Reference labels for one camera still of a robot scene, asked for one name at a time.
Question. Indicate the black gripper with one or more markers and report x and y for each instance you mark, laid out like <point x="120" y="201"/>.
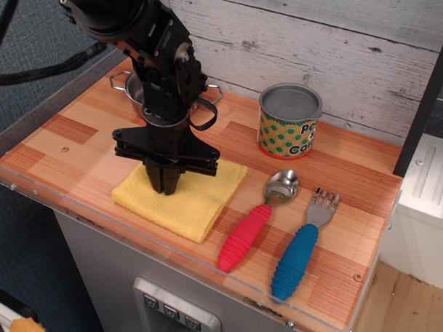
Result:
<point x="171" y="143"/>

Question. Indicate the yellow cloth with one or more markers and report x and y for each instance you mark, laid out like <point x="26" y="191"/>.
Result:
<point x="194" y="207"/>

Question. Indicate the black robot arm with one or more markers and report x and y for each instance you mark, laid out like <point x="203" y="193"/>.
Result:
<point x="162" y="55"/>

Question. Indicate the small steel pot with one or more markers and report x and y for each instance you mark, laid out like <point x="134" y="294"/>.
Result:
<point x="130" y="83"/>

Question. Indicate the grey toy fridge cabinet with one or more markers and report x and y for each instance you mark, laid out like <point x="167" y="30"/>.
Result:
<point x="109" y="266"/>

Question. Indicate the peas and carrots can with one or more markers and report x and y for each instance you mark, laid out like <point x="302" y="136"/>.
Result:
<point x="289" y="114"/>

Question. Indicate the silver dispenser button panel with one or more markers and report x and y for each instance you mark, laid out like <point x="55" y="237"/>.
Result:
<point x="162" y="311"/>

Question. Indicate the orange object bottom left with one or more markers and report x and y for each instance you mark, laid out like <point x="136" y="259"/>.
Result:
<point x="26" y="325"/>

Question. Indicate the black white object bottom left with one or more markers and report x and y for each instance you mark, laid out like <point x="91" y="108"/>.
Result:
<point x="12" y="308"/>

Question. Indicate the white toy sink unit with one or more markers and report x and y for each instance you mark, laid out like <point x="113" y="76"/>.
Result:
<point x="413" y="241"/>

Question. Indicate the clear acrylic guard rail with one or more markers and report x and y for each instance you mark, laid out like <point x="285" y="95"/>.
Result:
<point x="61" y="155"/>

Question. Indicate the red handled spoon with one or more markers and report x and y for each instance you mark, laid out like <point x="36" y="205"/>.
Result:
<point x="280" y="189"/>

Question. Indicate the blue handled fork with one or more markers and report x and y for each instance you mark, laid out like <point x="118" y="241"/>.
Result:
<point x="294" y="262"/>

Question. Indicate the black vertical post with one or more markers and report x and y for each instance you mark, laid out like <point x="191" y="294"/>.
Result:
<point x="421" y="118"/>

